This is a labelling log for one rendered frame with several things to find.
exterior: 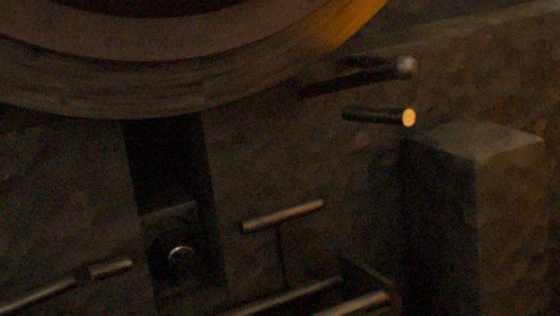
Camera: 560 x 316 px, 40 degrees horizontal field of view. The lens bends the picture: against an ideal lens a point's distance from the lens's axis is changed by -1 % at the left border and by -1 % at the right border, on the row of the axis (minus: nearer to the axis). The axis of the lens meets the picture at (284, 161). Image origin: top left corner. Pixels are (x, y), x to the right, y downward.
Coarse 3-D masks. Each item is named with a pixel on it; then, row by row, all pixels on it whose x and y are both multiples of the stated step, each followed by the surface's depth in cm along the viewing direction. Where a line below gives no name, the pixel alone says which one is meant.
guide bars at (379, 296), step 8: (360, 296) 57; (368, 296) 57; (376, 296) 57; (384, 296) 57; (344, 304) 56; (352, 304) 56; (360, 304) 57; (368, 304) 57; (376, 304) 57; (384, 304) 58; (400, 304) 58; (320, 312) 56; (328, 312) 56; (336, 312) 56; (344, 312) 56; (352, 312) 56; (360, 312) 56; (400, 312) 58
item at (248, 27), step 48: (0, 0) 39; (48, 0) 40; (96, 0) 40; (144, 0) 40; (192, 0) 42; (240, 0) 44; (288, 0) 46; (48, 48) 41; (96, 48) 42; (144, 48) 43; (192, 48) 44
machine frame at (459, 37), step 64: (448, 0) 72; (512, 0) 76; (320, 64) 62; (448, 64) 67; (512, 64) 71; (0, 128) 53; (64, 128) 53; (128, 128) 79; (192, 128) 60; (256, 128) 60; (320, 128) 63; (384, 128) 66; (512, 128) 72; (0, 192) 52; (64, 192) 54; (128, 192) 57; (192, 192) 65; (256, 192) 61; (320, 192) 64; (384, 192) 67; (0, 256) 53; (64, 256) 56; (256, 256) 63; (320, 256) 66; (384, 256) 69
